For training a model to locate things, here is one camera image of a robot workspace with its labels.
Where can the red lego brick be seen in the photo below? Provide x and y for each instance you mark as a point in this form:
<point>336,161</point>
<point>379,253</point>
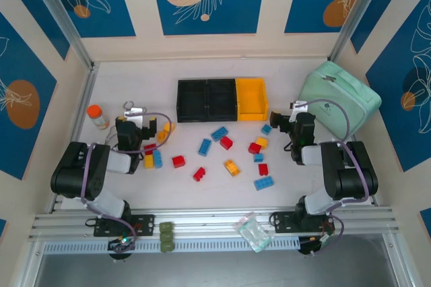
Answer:
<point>226,143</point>
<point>263,168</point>
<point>149,147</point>
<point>178,161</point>
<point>199,174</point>
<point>254,148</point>

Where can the small blue lego brick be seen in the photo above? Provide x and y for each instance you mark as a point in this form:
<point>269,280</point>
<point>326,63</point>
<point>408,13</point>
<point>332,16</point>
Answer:
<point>258,158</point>
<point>266,129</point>

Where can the long blue lego brick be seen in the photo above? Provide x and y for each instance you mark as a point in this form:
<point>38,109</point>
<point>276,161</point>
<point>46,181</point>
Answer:
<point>157,159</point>
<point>218,133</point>
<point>204,147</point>
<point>263,183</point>

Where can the long yellow lego brick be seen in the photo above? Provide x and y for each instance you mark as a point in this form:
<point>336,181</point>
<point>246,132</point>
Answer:
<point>232,167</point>

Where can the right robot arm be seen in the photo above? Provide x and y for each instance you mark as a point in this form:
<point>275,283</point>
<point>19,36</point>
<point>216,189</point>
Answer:
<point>350,172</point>

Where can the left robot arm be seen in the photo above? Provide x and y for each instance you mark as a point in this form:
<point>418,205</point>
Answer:
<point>77,172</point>

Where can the yellow plastic bin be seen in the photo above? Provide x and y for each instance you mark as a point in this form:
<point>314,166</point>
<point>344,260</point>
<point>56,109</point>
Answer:
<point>250,96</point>

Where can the orange capped bottle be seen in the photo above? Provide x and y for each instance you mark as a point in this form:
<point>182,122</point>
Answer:
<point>97,117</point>

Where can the mint green zipper case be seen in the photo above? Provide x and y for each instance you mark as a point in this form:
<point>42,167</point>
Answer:
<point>347,95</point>

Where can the olive green block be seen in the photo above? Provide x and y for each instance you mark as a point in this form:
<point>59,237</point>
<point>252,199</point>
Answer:
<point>166,226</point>
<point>166,236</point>
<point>166,246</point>

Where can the small circuit board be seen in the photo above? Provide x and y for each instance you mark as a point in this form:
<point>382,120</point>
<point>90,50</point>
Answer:
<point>123,242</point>
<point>321,240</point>

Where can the clear plastic zip bag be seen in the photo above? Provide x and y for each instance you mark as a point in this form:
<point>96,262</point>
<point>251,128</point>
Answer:
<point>254,231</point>

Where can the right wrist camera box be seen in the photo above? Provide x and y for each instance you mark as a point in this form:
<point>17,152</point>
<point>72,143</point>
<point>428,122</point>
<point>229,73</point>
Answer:
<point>299,105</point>

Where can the wide aluminium frame rail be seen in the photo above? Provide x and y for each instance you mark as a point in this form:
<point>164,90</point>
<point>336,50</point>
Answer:
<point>208,221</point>

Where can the aluminium frame post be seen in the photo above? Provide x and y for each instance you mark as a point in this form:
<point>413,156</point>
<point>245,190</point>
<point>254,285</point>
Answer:
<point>360,10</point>
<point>60,14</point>

